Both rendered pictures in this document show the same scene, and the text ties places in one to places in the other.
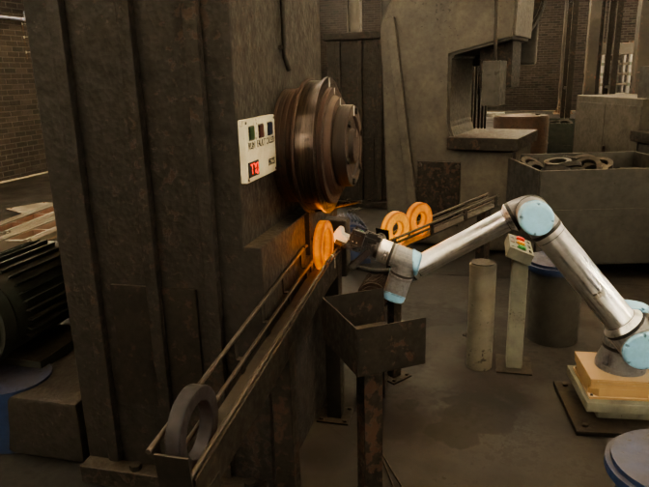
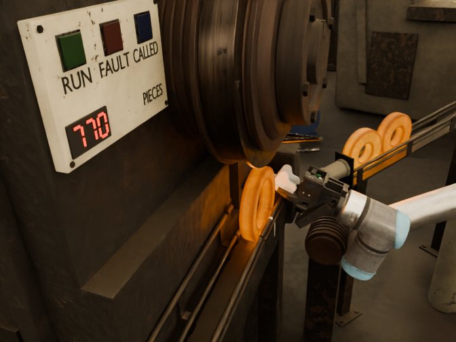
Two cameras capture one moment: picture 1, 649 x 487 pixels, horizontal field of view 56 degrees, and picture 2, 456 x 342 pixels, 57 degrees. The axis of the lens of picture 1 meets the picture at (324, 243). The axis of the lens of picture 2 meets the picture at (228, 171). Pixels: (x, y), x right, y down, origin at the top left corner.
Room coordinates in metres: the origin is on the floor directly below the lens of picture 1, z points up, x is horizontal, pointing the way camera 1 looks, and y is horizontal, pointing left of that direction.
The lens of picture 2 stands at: (1.31, -0.04, 1.30)
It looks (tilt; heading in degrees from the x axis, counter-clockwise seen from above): 28 degrees down; 8
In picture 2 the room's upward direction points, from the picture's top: 2 degrees counter-clockwise
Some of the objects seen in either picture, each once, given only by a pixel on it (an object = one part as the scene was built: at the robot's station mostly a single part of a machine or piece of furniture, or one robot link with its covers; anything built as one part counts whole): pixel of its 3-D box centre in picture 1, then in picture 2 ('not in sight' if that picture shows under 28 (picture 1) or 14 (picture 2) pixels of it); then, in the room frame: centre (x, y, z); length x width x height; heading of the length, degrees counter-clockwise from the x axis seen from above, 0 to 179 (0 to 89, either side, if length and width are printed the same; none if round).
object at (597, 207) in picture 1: (587, 210); not in sight; (4.21, -1.87, 0.39); 1.03 x 0.83 x 0.77; 90
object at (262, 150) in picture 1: (259, 147); (112, 74); (1.87, 0.19, 1.15); 0.26 x 0.02 x 0.18; 165
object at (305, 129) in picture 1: (322, 146); (259, 50); (2.17, 0.00, 1.11); 0.47 x 0.06 x 0.47; 165
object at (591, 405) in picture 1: (617, 388); not in sight; (2.22, -1.17, 0.10); 0.32 x 0.32 x 0.04; 82
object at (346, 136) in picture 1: (349, 146); (308, 52); (2.15, -0.09, 1.11); 0.28 x 0.06 x 0.28; 165
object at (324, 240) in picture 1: (324, 244); (258, 203); (2.17, 0.00, 0.75); 0.18 x 0.03 x 0.18; 164
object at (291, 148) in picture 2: (336, 245); (279, 182); (2.40, -0.05, 0.68); 0.11 x 0.08 x 0.24; 75
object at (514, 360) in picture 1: (517, 304); not in sight; (2.64, -0.89, 0.31); 0.24 x 0.16 x 0.62; 165
